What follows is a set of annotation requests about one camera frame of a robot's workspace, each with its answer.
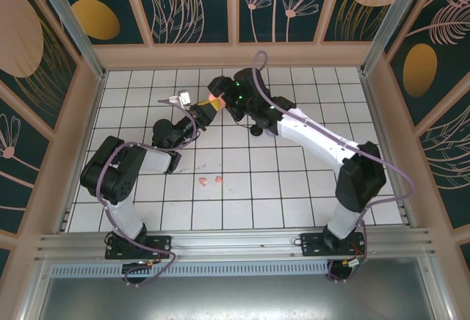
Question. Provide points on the grey metal panel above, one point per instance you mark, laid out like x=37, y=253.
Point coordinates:
x=235, y=298

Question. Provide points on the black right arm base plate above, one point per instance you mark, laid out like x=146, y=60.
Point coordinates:
x=312, y=246

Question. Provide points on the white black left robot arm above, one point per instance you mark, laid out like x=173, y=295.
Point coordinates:
x=123, y=221

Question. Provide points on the pink earbud charging case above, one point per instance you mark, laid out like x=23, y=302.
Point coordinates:
x=213, y=97

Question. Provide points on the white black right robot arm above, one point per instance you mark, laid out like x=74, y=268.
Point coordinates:
x=312, y=136

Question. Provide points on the black earbud charging case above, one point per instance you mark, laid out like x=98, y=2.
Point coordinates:
x=257, y=132

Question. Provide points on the aluminium corner post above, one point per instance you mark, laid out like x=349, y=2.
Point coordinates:
x=76, y=30
x=390, y=22

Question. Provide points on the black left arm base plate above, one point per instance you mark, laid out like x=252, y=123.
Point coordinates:
x=161, y=246

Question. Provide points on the long aluminium mounting rail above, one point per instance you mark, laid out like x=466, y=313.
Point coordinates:
x=235, y=243

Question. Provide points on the aluminium frame upright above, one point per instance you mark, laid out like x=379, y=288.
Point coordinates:
x=35, y=290
x=435, y=290

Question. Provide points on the aluminium table edge rail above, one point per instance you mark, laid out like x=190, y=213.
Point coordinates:
x=89, y=122
x=370, y=96

